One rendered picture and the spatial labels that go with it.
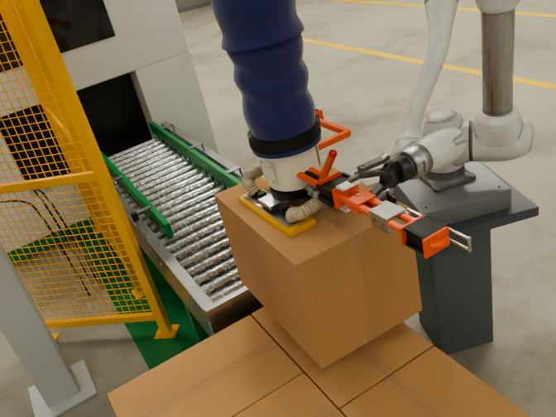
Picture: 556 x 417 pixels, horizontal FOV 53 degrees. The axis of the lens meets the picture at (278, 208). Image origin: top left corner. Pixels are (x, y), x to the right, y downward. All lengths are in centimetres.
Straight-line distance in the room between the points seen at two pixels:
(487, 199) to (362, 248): 70
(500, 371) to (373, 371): 86
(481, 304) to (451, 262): 30
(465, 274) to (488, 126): 66
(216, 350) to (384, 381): 64
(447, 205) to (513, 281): 105
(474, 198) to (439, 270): 37
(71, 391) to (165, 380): 104
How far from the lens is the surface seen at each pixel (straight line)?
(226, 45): 159
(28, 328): 284
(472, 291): 253
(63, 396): 309
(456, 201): 216
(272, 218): 173
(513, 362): 269
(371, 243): 165
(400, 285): 180
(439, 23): 183
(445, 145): 166
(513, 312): 292
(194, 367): 211
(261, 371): 201
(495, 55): 200
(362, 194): 150
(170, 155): 394
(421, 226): 132
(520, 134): 216
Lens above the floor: 195
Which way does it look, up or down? 29 degrees down
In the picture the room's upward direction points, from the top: 14 degrees counter-clockwise
